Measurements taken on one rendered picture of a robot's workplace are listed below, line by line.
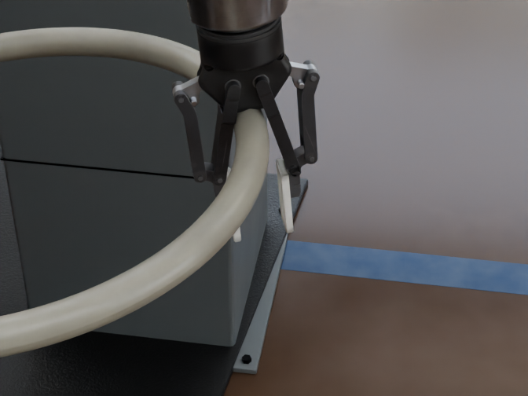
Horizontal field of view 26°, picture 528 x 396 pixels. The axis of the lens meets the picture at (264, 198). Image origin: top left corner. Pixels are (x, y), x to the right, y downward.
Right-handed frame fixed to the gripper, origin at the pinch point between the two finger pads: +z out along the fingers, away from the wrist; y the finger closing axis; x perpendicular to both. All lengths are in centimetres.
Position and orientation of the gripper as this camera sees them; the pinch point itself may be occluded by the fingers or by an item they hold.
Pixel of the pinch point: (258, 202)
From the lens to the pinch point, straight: 111.3
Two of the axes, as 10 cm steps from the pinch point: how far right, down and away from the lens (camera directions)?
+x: 1.6, 5.6, -8.1
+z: 0.9, 8.1, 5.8
